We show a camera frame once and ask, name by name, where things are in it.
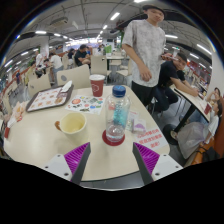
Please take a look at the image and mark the white printed card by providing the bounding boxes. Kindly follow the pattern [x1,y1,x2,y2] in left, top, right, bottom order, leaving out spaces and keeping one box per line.
[6,114,18,129]

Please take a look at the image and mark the group of beige chairs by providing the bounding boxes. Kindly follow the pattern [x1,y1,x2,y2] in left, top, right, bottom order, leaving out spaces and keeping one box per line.
[89,49,134,79]

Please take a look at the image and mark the white notice with red text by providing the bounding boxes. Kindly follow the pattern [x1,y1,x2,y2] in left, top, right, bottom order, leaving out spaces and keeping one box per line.
[134,126,169,151]

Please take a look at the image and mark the flat round red coaster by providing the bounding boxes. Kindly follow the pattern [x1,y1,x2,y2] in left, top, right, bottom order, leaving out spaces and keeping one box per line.
[101,129,126,147]

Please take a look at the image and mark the red wallet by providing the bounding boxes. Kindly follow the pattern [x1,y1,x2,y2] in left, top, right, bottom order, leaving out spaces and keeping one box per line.
[3,126,11,139]

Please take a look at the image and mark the neighbouring beige dining table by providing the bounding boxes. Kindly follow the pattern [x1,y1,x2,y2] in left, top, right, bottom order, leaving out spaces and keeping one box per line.
[173,84,211,134]

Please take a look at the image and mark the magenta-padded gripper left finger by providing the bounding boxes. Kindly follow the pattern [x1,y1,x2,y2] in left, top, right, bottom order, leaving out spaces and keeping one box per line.
[41,142,92,185]

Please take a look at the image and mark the clear blue-capped water bottle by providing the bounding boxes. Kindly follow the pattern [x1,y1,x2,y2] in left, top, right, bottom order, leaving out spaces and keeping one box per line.
[105,84,132,144]

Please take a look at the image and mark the person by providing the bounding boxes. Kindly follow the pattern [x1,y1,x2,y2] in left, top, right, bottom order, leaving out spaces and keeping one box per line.
[176,99,222,159]
[206,87,222,105]
[153,51,200,113]
[73,44,92,68]
[121,3,168,108]
[49,50,65,83]

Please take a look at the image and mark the clear plastic packet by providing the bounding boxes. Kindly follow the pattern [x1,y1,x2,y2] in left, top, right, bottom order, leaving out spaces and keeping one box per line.
[126,110,148,134]

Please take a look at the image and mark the white paper napkin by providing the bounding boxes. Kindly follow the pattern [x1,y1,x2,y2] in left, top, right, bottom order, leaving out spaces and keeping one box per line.
[59,80,73,93]

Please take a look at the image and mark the ceiling air conditioner unit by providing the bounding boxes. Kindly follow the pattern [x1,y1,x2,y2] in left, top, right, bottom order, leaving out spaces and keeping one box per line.
[49,17,69,28]

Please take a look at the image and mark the group of ceiling strip lights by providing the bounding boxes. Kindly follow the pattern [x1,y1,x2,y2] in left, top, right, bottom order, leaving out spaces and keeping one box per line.
[3,0,214,68]

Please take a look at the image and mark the colourful sticker leaflet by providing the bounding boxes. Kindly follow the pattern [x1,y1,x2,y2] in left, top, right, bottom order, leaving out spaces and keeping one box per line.
[64,94,106,116]

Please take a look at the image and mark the dark brown food tray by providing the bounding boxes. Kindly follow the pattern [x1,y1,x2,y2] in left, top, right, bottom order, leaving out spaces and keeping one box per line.
[25,84,75,113]

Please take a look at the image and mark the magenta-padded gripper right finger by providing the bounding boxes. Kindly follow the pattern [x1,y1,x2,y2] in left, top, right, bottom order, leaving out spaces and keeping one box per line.
[132,142,184,186]

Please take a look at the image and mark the red paper cup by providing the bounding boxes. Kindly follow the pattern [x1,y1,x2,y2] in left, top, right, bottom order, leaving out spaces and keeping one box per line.
[88,73,106,98]

